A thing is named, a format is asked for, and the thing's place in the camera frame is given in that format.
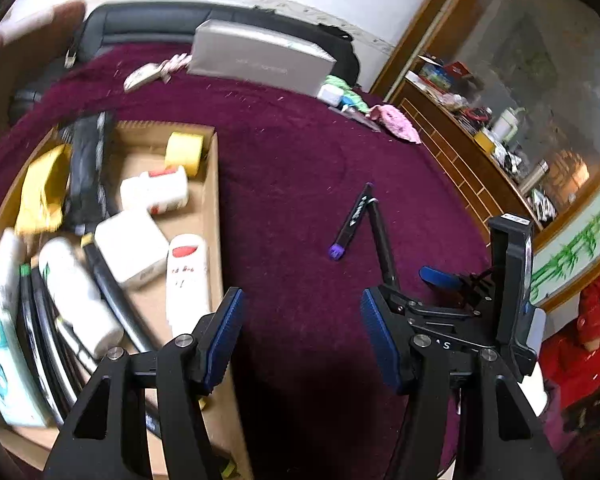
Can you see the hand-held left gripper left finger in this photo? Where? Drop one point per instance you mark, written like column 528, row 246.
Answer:
column 225, row 340

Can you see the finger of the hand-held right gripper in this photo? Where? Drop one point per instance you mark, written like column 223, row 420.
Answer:
column 399, row 299
column 437, row 277

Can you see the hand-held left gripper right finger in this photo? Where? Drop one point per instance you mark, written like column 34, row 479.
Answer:
column 380, row 340

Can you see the plain black marker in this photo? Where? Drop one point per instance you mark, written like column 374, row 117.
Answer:
column 384, row 245

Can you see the white bottle red label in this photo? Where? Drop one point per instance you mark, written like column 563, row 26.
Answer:
column 155, row 190
column 187, row 280

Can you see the black marker purple cap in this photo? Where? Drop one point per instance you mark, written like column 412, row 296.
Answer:
column 352, row 220

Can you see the brown cardboard box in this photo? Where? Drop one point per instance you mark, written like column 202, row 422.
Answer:
column 200, row 217

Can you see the black marker yellow cap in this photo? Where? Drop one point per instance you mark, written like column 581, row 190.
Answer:
column 112, row 285

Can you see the small white box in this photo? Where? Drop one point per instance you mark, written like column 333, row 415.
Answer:
column 130, row 247

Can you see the white bottle green label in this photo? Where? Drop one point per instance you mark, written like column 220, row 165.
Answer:
column 77, row 300
column 5, row 275

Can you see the black marker yellow-green cap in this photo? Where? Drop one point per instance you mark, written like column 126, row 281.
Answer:
column 55, row 355

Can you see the black marker green cap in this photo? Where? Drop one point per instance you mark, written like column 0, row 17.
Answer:
column 37, row 340

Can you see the yellow round jar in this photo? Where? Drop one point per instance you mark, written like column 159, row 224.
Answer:
column 182, row 152

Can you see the black gold-patterned snack packet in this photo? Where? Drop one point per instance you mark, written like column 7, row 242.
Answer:
column 87, row 170

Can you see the teal tissue packet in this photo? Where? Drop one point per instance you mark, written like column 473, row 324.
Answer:
column 5, row 370

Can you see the gold foil packet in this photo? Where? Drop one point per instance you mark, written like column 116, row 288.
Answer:
column 42, row 190

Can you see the person's right hand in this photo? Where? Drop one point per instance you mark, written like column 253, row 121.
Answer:
column 535, row 392

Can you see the red cloth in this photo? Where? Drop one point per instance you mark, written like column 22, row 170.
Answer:
column 570, row 360

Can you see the wooden cabinet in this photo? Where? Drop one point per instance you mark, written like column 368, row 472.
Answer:
column 455, row 160

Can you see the yellow box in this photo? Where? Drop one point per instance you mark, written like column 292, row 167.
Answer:
column 486, row 141

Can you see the pink knitted cloth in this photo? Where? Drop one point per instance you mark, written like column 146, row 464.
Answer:
column 397, row 122

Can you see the maroon velvet tablecloth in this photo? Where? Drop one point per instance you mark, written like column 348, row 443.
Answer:
column 290, row 170

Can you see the clear plastic bag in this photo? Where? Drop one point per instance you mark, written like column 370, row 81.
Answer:
column 355, row 116

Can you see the green cloth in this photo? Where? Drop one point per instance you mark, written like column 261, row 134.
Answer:
column 354, row 99

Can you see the colourful box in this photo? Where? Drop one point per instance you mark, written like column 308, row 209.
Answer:
column 445, row 72

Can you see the small white device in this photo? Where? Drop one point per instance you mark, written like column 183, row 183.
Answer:
column 329, row 95

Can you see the grey shoe box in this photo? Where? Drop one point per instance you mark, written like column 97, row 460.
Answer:
column 260, row 60

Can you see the black leather sofa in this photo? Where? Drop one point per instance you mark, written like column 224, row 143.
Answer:
column 145, row 22

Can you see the brown upholstered chair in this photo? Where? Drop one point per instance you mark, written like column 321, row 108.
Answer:
column 25, row 45

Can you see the bamboo wall picture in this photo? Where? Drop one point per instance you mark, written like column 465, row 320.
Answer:
column 580, row 245

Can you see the wooden door frame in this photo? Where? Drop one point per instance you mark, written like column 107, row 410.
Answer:
column 420, row 35

